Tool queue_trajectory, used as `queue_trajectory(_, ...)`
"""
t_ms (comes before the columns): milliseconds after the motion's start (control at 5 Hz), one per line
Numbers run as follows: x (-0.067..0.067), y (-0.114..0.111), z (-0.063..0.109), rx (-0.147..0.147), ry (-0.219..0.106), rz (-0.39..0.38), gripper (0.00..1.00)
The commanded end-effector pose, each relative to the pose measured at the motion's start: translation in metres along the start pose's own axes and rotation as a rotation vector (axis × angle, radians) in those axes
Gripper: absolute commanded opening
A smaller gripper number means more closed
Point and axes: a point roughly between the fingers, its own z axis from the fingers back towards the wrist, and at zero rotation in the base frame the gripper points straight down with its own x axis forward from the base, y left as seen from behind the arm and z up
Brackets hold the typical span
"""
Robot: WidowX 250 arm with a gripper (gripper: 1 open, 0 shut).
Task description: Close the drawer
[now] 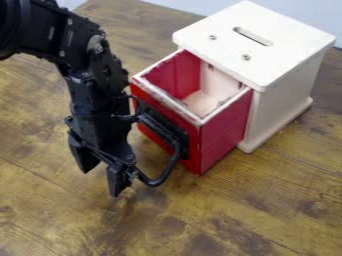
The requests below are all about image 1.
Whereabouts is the black metal drawer handle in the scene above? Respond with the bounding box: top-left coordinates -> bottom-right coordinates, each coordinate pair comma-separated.
128,101 -> 191,188

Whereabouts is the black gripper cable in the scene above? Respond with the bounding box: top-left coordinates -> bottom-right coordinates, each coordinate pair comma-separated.
110,94 -> 145,123

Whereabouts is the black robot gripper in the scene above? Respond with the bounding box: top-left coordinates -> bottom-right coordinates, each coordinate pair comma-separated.
62,71 -> 134,197

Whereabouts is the red wooden drawer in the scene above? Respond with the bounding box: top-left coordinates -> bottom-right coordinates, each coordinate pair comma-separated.
130,50 -> 252,175

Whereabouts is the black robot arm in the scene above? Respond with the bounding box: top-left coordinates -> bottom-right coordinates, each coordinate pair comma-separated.
0,0 -> 134,197

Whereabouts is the white wooden box cabinet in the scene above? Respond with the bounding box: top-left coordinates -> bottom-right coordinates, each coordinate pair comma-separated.
172,1 -> 335,153

